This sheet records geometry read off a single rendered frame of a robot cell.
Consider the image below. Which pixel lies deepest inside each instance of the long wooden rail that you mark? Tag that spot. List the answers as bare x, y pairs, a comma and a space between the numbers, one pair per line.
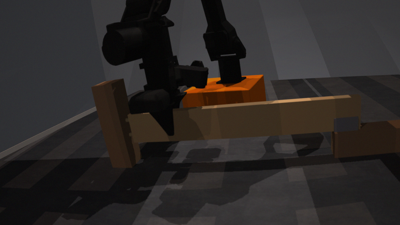
250, 119

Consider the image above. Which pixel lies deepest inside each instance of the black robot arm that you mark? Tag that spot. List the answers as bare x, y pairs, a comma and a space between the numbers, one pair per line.
143, 31

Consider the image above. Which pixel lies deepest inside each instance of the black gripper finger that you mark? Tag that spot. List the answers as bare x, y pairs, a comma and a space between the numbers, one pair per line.
178, 97
165, 118

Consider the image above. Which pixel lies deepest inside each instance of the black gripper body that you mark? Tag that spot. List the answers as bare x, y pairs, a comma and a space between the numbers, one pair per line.
157, 94

